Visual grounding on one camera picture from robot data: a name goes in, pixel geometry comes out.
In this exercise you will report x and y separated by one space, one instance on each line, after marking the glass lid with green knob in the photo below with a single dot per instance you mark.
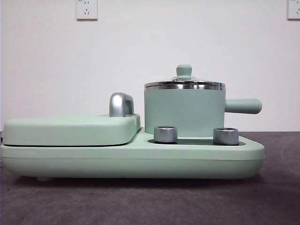
184 71

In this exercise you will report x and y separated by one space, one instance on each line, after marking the silver control knob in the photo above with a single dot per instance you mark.
165 134
225 136

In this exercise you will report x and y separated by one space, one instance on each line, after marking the mint green breakfast machine base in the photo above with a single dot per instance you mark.
211 159

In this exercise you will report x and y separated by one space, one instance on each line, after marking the mint green griddle cover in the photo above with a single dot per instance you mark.
70 131

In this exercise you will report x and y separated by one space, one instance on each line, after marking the white wall socket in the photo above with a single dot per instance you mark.
294 9
86 10

